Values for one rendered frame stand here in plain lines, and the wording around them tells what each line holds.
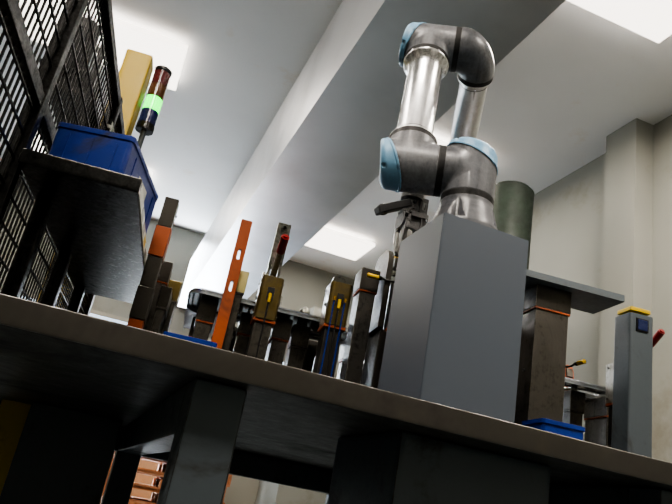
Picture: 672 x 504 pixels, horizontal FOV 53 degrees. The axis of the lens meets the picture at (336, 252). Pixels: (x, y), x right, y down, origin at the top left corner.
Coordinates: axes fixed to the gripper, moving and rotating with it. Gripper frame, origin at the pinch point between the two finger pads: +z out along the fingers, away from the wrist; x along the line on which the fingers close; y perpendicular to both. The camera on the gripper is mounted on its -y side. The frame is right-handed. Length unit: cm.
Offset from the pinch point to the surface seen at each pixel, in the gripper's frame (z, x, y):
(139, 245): 26, -30, -72
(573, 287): 12, -42, 33
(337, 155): -113, 169, 13
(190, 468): 71, -85, -55
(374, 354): 37.0, -24.6, -10.4
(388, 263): 13.1, -26.2, -11.1
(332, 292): 23.2, -21.7, -23.4
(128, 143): 11, -49, -79
